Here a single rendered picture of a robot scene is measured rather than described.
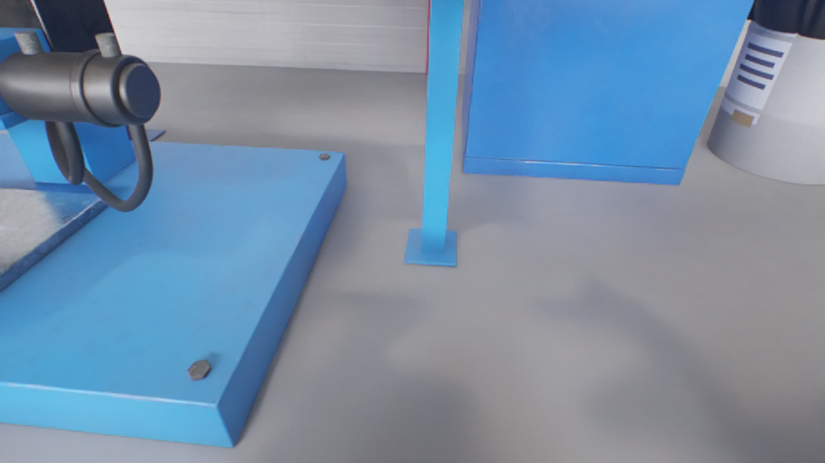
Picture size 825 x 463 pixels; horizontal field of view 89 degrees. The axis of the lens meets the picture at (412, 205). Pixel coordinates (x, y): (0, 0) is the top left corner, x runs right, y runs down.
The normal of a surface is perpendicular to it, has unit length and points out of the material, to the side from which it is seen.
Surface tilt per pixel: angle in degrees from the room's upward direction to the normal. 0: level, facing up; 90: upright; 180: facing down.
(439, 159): 90
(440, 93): 90
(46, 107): 101
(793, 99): 93
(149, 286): 0
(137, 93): 90
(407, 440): 0
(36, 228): 0
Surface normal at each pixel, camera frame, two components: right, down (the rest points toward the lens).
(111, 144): 1.00, 0.07
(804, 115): -0.59, 0.48
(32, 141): -0.09, 0.54
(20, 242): 0.02, -0.84
